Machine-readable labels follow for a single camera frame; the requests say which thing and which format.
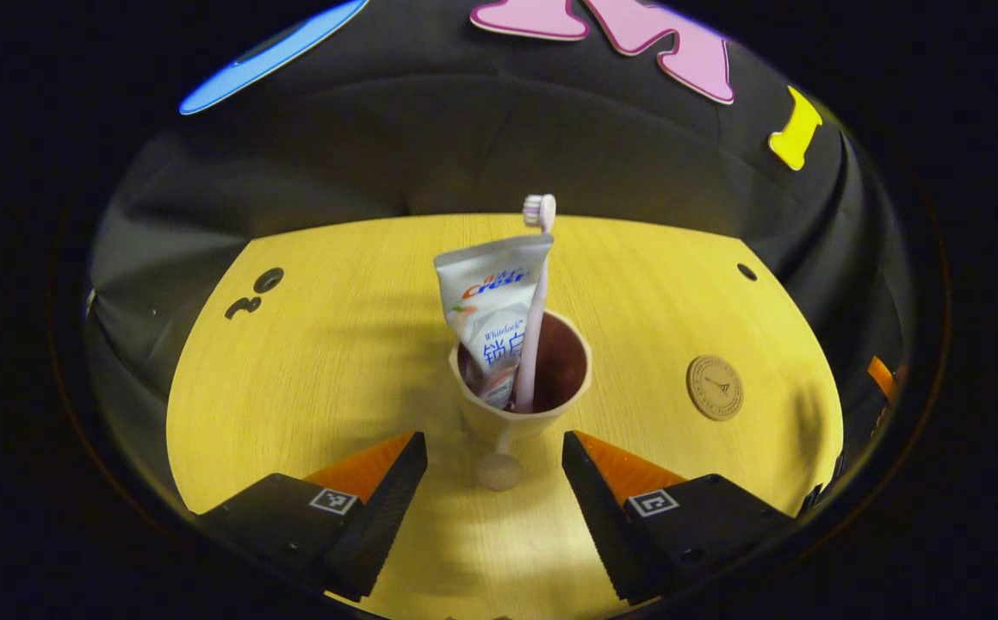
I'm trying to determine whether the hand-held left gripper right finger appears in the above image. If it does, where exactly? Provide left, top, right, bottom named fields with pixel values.
left=560, top=431, right=797, bottom=606

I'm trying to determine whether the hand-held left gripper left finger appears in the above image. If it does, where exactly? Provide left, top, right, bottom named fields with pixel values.
left=195, top=432, right=430, bottom=602

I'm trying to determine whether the beige cup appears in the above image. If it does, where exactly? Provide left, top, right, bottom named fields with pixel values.
left=449, top=310, right=594, bottom=493

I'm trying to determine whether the round brown coaster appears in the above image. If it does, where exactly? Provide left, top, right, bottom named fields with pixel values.
left=686, top=355, right=745, bottom=422

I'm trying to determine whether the pale pink toothbrush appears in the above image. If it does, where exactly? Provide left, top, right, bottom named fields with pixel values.
left=511, top=194, right=558, bottom=414

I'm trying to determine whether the white toothpaste tube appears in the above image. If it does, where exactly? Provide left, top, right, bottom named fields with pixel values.
left=434, top=232, right=555, bottom=410

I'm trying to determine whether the wooden desktop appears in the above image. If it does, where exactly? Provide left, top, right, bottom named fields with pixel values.
left=165, top=214, right=845, bottom=619

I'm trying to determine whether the black backdrop cloth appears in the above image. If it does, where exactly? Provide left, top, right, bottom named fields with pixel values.
left=85, top=0, right=917, bottom=483

